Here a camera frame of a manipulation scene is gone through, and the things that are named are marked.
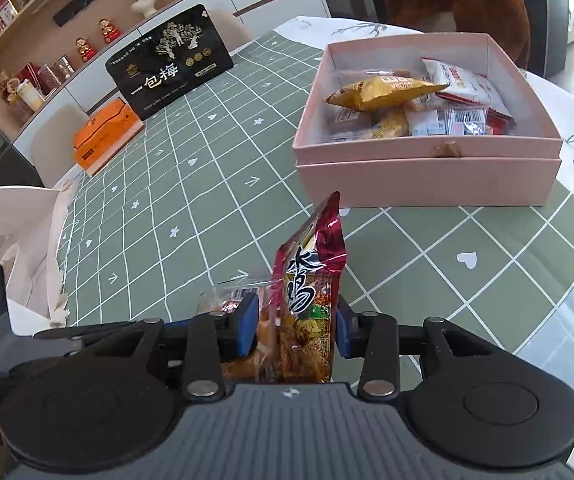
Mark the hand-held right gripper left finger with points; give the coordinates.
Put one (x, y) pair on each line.
(247, 327)

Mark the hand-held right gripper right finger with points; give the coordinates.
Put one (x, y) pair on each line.
(345, 330)

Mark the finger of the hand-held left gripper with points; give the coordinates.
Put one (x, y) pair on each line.
(92, 332)

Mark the orange brown snack packet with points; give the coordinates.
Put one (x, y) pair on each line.
(232, 295)

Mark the dark red snack packet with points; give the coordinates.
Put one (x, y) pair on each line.
(312, 310)

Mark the pink box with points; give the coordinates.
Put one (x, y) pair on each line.
(417, 180)

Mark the clear dark snack packet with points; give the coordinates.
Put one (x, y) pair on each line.
(349, 125)

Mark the long beige snack packet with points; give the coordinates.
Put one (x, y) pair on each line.
(392, 127)

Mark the blue white snack packet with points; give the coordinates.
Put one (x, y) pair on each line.
(442, 122)

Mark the yellow snack packet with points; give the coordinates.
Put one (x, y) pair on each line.
(387, 92)

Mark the brown egg snack packet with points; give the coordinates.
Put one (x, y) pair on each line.
(367, 76)

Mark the small red white snack packet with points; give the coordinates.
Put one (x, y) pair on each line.
(499, 121)

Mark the white paper bag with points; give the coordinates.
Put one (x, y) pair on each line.
(7, 220)

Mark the green checked tablecloth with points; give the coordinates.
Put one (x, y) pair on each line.
(192, 200)

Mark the beige chair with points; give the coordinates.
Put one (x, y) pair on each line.
(229, 27)
(62, 145)

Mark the orange box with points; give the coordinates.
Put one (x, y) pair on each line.
(107, 135)

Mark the white bottle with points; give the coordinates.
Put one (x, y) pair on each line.
(31, 96)

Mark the black gift box gold print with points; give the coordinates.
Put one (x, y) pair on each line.
(172, 65)

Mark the red gold figurine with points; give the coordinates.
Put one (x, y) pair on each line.
(108, 31)
(86, 50)

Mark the white vase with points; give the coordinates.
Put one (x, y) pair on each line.
(143, 4)

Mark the brown plush bear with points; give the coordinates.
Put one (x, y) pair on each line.
(457, 5)

